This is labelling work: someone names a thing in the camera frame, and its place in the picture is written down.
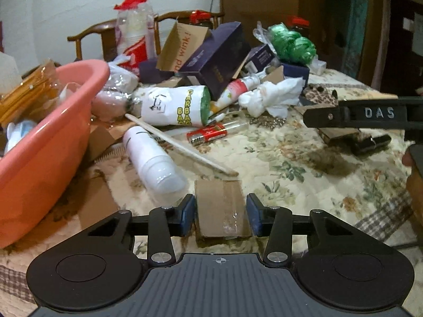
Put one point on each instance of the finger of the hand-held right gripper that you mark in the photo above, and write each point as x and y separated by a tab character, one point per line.
366	101
330	117

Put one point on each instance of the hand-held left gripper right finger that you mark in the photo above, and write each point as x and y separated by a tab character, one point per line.
254	216

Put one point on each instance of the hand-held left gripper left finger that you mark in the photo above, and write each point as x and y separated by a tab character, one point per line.
187	216

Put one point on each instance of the leopard print pouch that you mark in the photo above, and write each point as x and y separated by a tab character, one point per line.
319	95

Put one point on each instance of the taped cardboard piece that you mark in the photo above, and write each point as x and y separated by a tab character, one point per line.
221	204

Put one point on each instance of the white tissue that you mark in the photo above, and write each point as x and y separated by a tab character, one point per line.
271	97

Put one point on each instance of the white plastic bottle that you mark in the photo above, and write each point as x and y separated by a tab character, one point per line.
148	158

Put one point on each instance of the white garbage bag roll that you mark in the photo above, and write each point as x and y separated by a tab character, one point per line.
165	105

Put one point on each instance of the pink plastic basin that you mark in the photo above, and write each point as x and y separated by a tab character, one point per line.
49	171

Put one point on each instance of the floral cloth covered desktop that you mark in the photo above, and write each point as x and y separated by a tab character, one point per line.
297	188

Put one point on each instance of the person's right hand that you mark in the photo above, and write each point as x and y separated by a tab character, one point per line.
416	188

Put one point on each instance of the small cardboard scrap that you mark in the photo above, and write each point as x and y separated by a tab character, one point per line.
333	136

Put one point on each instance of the black cylinder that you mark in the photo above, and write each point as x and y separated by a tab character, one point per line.
370	144

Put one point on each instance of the small white box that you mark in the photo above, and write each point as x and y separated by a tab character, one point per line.
319	67

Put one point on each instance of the dark blue box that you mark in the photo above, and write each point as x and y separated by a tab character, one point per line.
299	70

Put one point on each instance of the thin wooden stick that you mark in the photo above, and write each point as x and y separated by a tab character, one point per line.
185	148

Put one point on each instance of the cardboard flap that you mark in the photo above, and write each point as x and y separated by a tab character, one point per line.
102	138
276	76

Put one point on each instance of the green ribbon ball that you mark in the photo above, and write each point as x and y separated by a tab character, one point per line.
292	44

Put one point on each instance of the red lighter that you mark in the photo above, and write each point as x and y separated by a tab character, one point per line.
208	134

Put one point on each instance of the flat cardboard sheet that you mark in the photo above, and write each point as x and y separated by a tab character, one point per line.
99	204

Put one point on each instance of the small dark purple box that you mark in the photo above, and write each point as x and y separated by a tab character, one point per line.
261	57

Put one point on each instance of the clear plastic tube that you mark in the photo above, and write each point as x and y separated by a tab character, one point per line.
234	126

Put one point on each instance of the teal hanging cloth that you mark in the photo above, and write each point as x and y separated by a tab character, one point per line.
358	6

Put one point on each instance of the red-cap dark jar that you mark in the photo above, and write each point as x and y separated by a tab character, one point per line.
200	16
297	21

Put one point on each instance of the crinkled clear plastic wrap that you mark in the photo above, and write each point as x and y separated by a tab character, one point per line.
262	33

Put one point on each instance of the large dark purple box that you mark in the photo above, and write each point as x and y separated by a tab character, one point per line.
218	59

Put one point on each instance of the clear plastic bag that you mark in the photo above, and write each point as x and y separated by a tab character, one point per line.
115	86

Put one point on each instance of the low dark purple box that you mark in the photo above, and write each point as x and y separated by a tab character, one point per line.
148	71

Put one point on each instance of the open cardboard box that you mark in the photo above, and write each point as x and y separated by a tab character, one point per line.
181	46

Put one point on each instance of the blue face mask pack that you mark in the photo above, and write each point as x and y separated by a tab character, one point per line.
21	135

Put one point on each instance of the bag of paper cups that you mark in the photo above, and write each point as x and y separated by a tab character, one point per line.
135	29

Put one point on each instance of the orange strip packet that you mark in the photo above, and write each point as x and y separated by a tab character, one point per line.
26	92

